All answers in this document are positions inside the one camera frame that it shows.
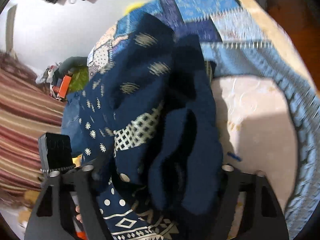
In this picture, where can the blue patchwork quilt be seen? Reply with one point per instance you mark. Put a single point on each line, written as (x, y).
(267, 111)

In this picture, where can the navy patterned hooded jacket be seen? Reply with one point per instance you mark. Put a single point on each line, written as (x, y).
(149, 121)

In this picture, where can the white air conditioner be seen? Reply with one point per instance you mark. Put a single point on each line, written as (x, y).
(9, 32)

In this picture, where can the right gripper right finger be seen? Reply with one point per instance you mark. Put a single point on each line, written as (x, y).
(262, 217)

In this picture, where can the striped red curtain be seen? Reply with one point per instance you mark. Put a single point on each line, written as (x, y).
(27, 112)

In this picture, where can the green covered side table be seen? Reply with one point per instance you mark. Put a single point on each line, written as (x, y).
(78, 80)

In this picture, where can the orange box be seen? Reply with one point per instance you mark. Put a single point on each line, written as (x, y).
(62, 85)

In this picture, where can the folded blue jeans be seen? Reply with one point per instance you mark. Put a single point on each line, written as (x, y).
(71, 124)

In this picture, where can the person left hand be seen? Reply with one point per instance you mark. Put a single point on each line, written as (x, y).
(78, 214)

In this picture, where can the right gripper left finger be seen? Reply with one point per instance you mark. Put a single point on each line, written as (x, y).
(53, 215)

